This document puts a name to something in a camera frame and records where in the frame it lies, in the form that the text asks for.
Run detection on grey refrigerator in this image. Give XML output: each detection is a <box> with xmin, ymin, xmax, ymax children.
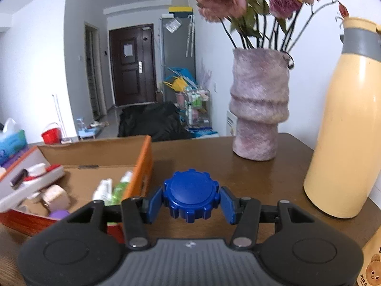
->
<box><xmin>158</xmin><ymin>13</ymin><xmax>197</xmax><ymax>103</ymax></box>

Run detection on dark brown door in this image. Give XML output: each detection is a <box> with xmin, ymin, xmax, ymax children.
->
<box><xmin>109</xmin><ymin>24</ymin><xmax>156</xmax><ymax>107</ymax></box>

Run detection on purple ceramic vase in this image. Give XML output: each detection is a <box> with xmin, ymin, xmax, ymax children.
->
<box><xmin>229</xmin><ymin>48</ymin><xmax>291</xmax><ymax>161</ymax></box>

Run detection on blue tissue pack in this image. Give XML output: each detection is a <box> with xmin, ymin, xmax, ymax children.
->
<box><xmin>0</xmin><ymin>117</ymin><xmax>27</xmax><ymax>165</ymax></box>

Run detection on yellow bear mug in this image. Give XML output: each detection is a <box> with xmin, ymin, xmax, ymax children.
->
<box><xmin>356</xmin><ymin>228</ymin><xmax>381</xmax><ymax>286</ymax></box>

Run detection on red cardboard box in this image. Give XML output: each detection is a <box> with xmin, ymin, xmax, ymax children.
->
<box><xmin>0</xmin><ymin>134</ymin><xmax>155</xmax><ymax>244</ymax></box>

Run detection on purple plastic cap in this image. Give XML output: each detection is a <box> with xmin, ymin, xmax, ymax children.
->
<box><xmin>49</xmin><ymin>210</ymin><xmax>70</xmax><ymax>220</ymax></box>

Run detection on red white lint brush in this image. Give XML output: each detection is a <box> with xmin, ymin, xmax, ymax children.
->
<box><xmin>1</xmin><ymin>165</ymin><xmax>65</xmax><ymax>213</ymax></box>

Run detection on dried pink roses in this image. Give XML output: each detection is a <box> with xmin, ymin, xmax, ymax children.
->
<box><xmin>196</xmin><ymin>0</ymin><xmax>339</xmax><ymax>53</ymax></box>

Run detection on wire storage cart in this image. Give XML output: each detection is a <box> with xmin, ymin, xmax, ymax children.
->
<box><xmin>183</xmin><ymin>86</ymin><xmax>211</xmax><ymax>128</ymax></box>

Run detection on red bucket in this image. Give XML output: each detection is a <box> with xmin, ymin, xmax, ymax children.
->
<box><xmin>41</xmin><ymin>123</ymin><xmax>63</xmax><ymax>145</ymax></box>

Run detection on purple tissue pack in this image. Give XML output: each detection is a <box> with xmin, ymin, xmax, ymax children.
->
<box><xmin>1</xmin><ymin>148</ymin><xmax>28</xmax><ymax>170</ymax></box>

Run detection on yellow thermos jug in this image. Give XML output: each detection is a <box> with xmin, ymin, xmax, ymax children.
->
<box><xmin>304</xmin><ymin>17</ymin><xmax>380</xmax><ymax>219</ymax></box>

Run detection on white board leaning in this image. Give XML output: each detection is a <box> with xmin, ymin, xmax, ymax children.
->
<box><xmin>226</xmin><ymin>110</ymin><xmax>238</xmax><ymax>137</ymax></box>

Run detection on green spray bottle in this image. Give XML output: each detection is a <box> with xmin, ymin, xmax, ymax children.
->
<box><xmin>111</xmin><ymin>171</ymin><xmax>133</xmax><ymax>205</ymax></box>

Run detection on blue plastic cap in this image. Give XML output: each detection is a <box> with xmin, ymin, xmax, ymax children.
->
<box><xmin>163</xmin><ymin>169</ymin><xmax>220</xmax><ymax>223</ymax></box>

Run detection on white round cap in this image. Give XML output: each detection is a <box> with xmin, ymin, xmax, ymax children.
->
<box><xmin>42</xmin><ymin>185</ymin><xmax>71</xmax><ymax>212</ymax></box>

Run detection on blue pet feeder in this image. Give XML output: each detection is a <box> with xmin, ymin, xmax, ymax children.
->
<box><xmin>76</xmin><ymin>117</ymin><xmax>105</xmax><ymax>140</ymax></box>

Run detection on white spray bottle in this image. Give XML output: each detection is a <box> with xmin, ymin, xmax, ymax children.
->
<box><xmin>92</xmin><ymin>178</ymin><xmax>112</xmax><ymax>205</ymax></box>

